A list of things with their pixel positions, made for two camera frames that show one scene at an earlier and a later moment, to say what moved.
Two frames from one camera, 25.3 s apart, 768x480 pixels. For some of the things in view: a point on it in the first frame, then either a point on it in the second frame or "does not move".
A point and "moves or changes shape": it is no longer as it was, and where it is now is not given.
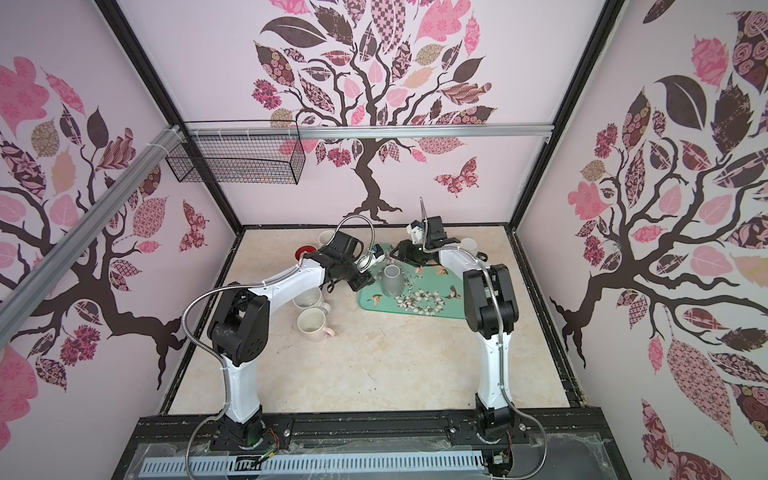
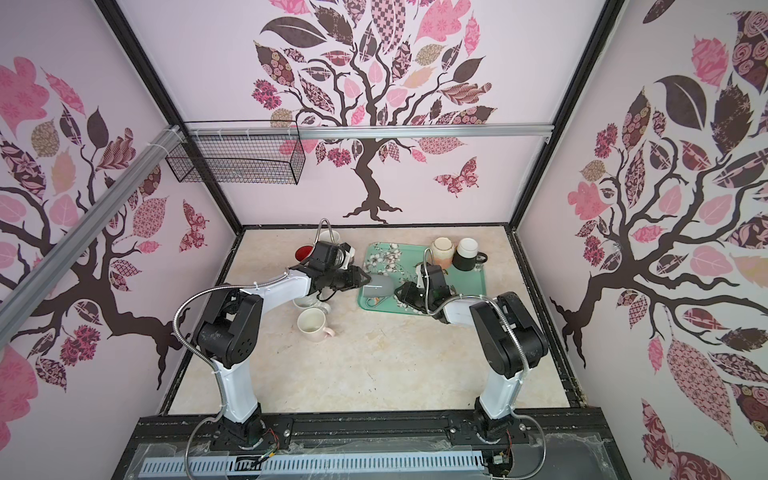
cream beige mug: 312,298 does not move
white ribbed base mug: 325,238 does not move
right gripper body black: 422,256 to 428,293
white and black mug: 471,245 does not move
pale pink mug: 311,325 does not move
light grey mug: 392,280 moves or changes shape
